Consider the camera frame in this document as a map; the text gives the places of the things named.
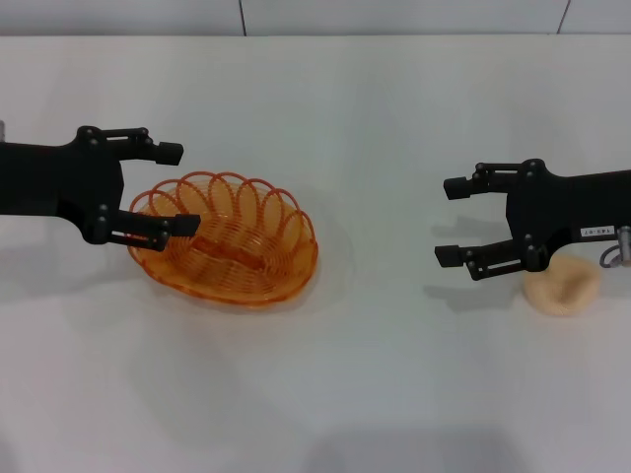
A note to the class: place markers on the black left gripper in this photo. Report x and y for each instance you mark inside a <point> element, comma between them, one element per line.
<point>49,177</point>

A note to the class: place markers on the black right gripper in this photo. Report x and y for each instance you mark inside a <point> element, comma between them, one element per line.
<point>567,207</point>

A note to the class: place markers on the orange woven plastic basket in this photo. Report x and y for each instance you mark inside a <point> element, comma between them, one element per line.
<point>236,276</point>

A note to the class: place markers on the beige round bread bun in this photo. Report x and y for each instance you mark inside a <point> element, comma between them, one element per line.
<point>562,295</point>

